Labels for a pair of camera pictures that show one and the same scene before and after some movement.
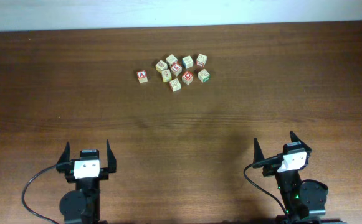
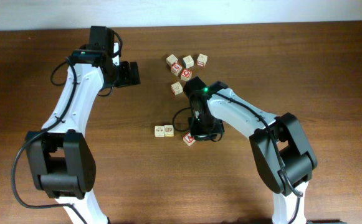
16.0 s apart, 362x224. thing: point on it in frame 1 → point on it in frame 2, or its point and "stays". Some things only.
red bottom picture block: [201, 60] stays
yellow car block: [166, 74] → [159, 131]
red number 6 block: [176, 68] stays
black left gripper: [62, 166] → [126, 79]
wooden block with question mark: [161, 66] → [169, 130]
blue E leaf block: [171, 60] stays
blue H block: [187, 62] stays
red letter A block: [142, 76] → [189, 139]
